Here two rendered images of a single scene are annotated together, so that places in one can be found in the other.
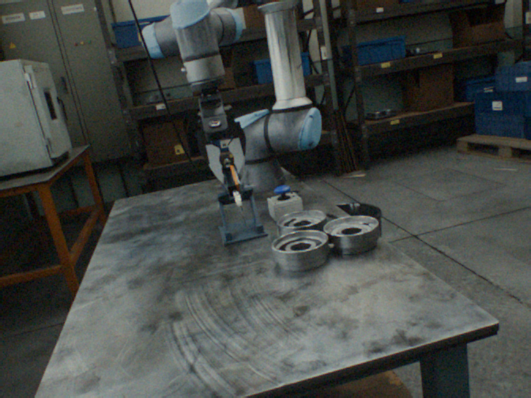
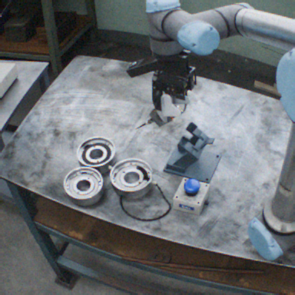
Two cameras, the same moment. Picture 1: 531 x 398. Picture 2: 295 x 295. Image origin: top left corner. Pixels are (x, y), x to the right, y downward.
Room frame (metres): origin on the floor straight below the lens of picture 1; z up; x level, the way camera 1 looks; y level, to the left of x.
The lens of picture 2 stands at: (1.45, -0.66, 1.77)
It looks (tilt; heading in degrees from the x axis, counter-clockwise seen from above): 47 degrees down; 127
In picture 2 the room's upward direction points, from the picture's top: 6 degrees counter-clockwise
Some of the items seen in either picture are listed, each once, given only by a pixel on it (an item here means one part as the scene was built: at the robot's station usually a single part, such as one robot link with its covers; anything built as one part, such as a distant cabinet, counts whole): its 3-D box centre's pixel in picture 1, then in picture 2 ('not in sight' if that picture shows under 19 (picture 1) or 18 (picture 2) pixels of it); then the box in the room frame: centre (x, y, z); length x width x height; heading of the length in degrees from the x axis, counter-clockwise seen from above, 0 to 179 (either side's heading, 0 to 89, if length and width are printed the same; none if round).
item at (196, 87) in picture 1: (214, 110); (172, 70); (0.98, 0.07, 1.09); 0.09 x 0.08 x 0.12; 5
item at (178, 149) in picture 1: (166, 141); not in sight; (4.43, 0.83, 0.64); 0.49 x 0.40 x 0.37; 104
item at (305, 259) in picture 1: (301, 250); (96, 156); (0.81, -0.05, 0.82); 0.10 x 0.10 x 0.04
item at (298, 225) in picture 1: (303, 227); (131, 179); (0.93, -0.07, 0.82); 0.10 x 0.10 x 0.04
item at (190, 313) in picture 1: (218, 236); (211, 154); (1.06, 0.13, 0.79); 1.20 x 0.60 x 0.02; 9
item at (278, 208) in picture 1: (284, 205); (193, 197); (1.10, -0.04, 0.82); 0.08 x 0.07 x 0.05; 9
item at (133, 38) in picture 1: (144, 34); not in sight; (4.46, 0.81, 1.61); 0.52 x 0.38 x 0.22; 102
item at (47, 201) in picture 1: (43, 220); not in sight; (3.19, 1.56, 0.39); 1.50 x 0.62 x 0.78; 9
